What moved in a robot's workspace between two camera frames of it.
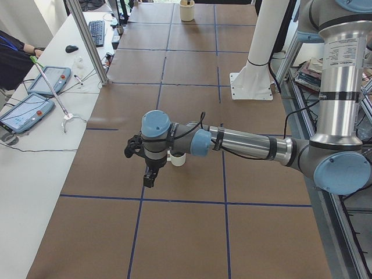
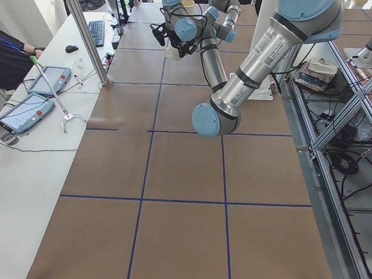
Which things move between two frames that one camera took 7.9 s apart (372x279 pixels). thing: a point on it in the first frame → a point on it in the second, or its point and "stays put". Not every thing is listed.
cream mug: [187, 10] stays put
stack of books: [308, 74] stays put
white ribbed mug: [176, 160] → [172, 53]
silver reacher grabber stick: [68, 116] stays put
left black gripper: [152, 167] → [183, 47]
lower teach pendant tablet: [26, 113] stays put
